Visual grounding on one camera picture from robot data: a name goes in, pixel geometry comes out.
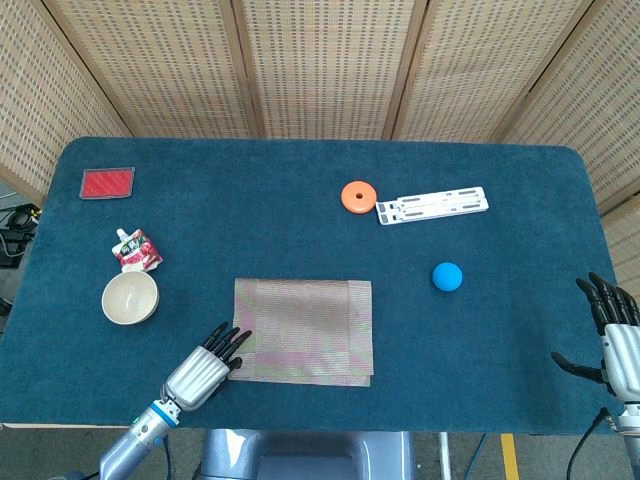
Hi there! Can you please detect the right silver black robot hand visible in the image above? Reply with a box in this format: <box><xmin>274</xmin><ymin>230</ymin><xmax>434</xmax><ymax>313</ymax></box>
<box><xmin>550</xmin><ymin>272</ymin><xmax>640</xmax><ymax>399</ymax></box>

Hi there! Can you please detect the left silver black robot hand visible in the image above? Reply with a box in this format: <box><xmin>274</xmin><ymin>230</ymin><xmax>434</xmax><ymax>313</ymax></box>
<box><xmin>162</xmin><ymin>321</ymin><xmax>253</xmax><ymax>413</ymax></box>

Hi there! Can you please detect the beige bowl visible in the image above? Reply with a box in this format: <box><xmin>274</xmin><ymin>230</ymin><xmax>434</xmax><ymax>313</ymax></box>
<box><xmin>101</xmin><ymin>270</ymin><xmax>161</xmax><ymax>326</ymax></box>

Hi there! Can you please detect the brown woven placemat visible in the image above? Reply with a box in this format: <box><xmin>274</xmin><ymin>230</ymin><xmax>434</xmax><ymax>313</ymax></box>
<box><xmin>228</xmin><ymin>278</ymin><xmax>375</xmax><ymax>388</ymax></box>

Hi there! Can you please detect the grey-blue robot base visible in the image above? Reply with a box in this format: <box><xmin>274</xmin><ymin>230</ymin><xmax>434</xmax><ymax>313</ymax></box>
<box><xmin>197</xmin><ymin>428</ymin><xmax>416</xmax><ymax>480</ymax></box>

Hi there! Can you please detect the blue ball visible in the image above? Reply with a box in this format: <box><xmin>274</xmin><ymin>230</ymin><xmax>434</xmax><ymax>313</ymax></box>
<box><xmin>431</xmin><ymin>261</ymin><xmax>464</xmax><ymax>293</ymax></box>

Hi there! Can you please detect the red packet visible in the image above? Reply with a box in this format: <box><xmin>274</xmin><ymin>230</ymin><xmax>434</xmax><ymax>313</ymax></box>
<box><xmin>79</xmin><ymin>167</ymin><xmax>136</xmax><ymax>201</ymax></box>

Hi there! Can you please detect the red spouted drink pouch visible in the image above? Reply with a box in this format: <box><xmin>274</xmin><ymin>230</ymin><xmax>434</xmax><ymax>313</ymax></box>
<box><xmin>113</xmin><ymin>228</ymin><xmax>164</xmax><ymax>275</ymax></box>

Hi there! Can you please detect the yellow floor tape strip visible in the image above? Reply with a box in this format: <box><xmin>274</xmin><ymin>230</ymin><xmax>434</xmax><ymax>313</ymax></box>
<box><xmin>501</xmin><ymin>433</ymin><xmax>520</xmax><ymax>480</ymax></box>

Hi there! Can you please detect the blue carpet table cover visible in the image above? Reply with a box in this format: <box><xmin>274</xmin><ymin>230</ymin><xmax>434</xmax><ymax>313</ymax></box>
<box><xmin>0</xmin><ymin>136</ymin><xmax>639</xmax><ymax>436</ymax></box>

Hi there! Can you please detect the orange disc with hole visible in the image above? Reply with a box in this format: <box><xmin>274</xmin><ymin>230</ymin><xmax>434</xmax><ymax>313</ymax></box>
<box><xmin>341</xmin><ymin>180</ymin><xmax>378</xmax><ymax>216</ymax></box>

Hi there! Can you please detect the white folding stand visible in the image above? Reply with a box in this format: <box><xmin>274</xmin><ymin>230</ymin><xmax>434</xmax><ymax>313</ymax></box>
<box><xmin>375</xmin><ymin>186</ymin><xmax>490</xmax><ymax>227</ymax></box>

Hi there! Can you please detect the woven bamboo folding screen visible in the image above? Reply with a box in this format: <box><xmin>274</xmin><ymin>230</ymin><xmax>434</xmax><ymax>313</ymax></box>
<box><xmin>0</xmin><ymin>0</ymin><xmax>640</xmax><ymax>311</ymax></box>

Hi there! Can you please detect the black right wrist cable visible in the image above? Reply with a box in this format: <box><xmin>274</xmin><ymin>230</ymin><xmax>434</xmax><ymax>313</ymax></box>
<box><xmin>566</xmin><ymin>407</ymin><xmax>609</xmax><ymax>480</ymax></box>

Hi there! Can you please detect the black equipment with cables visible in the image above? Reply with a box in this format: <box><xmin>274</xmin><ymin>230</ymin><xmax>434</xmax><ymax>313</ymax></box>
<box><xmin>0</xmin><ymin>202</ymin><xmax>41</xmax><ymax>269</ymax></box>

